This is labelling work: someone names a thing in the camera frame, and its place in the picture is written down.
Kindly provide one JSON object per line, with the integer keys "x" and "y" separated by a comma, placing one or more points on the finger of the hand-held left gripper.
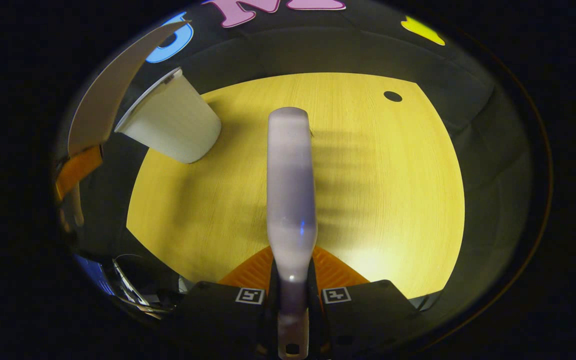
{"x": 78, "y": 170}

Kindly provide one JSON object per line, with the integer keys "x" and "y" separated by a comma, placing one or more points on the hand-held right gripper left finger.
{"x": 218, "y": 310}

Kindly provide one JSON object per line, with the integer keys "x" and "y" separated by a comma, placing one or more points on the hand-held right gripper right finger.
{"x": 368, "y": 310}

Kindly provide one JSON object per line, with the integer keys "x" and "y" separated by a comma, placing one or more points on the pale pink dustpan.
{"x": 103, "y": 95}

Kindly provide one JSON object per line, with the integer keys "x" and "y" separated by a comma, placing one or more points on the white ribbed garbage bin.
{"x": 178, "y": 125}

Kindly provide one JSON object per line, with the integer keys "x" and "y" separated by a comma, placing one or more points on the pale pink small broom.
{"x": 290, "y": 180}

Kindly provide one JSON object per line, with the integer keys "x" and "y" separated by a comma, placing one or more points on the yellow wooden desktop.
{"x": 383, "y": 175}

